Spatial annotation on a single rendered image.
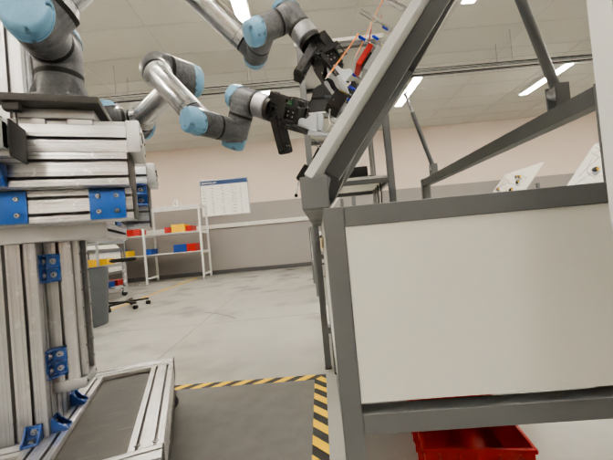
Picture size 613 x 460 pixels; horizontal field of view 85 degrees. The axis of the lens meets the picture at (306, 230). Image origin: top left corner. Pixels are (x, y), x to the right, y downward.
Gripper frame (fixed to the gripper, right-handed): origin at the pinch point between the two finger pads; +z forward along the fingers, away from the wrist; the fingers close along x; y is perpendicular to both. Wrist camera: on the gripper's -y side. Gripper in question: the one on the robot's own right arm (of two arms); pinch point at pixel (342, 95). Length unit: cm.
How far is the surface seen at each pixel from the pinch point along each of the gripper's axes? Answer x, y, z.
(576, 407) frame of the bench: -21, -12, 86
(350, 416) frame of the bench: -16, -48, 65
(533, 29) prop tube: -23.3, 36.1, 20.1
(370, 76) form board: -29.4, -9.4, 13.2
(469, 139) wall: 662, 587, -31
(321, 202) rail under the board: -23.3, -30.4, 27.8
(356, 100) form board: -28.1, -14.3, 15.5
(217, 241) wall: 769, -89, -179
